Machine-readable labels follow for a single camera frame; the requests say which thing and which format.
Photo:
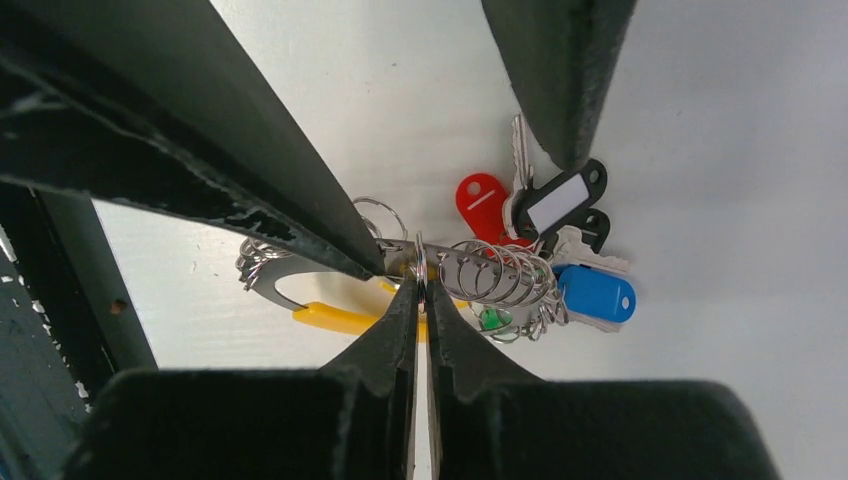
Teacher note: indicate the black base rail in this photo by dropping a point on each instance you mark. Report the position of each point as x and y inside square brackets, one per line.
[67, 326]

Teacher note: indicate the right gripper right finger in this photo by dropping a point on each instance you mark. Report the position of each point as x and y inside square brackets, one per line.
[493, 419]

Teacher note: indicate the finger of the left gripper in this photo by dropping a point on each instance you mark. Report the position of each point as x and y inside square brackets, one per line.
[560, 57]
[155, 105]

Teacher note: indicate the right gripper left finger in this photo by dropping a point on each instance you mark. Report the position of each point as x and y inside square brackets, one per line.
[352, 418]

